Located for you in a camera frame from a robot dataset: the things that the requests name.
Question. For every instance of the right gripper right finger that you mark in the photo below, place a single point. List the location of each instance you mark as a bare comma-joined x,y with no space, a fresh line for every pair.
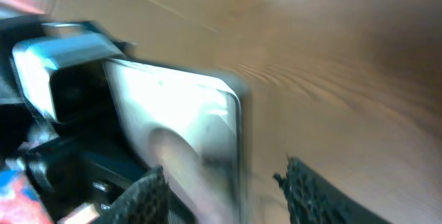
313,200

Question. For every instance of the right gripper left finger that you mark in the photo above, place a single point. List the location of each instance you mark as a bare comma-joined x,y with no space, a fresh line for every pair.
145,202

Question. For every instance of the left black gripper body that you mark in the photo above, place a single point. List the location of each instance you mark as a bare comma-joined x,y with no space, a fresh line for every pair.
62,147

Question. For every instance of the gold Galaxy smartphone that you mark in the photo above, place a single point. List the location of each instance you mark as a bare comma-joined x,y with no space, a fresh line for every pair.
190,123

